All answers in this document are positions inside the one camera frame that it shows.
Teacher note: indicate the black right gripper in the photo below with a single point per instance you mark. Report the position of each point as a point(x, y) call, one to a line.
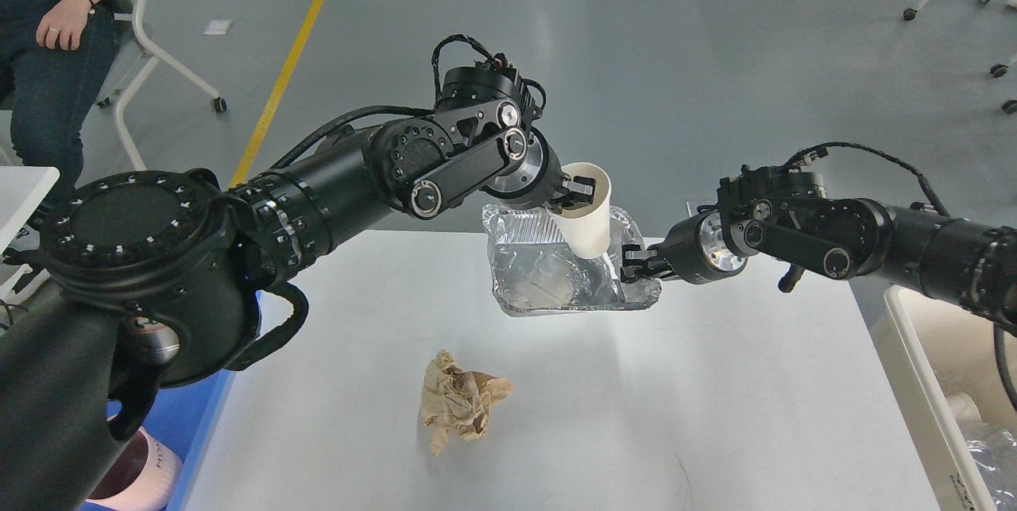
point(694, 251)

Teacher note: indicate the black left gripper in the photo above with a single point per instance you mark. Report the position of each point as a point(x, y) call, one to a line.
point(540, 180)

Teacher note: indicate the white paper cup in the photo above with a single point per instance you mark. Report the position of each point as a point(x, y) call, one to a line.
point(587, 229)

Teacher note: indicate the foil lined bin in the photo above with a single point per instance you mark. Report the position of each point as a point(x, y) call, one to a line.
point(535, 272)

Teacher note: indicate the brown paper napkin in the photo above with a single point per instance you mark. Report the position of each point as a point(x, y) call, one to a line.
point(456, 401)

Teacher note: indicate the pink ceramic mug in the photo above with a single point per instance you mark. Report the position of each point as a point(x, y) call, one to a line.
point(143, 476)

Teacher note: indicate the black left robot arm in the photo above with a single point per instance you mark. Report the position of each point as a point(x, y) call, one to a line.
point(164, 278)

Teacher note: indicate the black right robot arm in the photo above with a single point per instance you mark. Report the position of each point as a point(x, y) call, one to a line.
point(783, 211)

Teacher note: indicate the white waste bin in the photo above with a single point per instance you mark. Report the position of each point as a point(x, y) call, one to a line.
point(940, 362)

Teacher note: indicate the blue plastic tray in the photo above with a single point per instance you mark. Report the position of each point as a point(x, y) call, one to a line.
point(182, 419)

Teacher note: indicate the white office chair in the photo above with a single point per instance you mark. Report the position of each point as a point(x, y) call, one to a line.
point(138, 55)

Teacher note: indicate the person in black clothes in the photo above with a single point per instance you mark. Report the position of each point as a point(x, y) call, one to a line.
point(55, 57)

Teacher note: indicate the white side table left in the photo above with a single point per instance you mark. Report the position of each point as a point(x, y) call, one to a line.
point(22, 189)

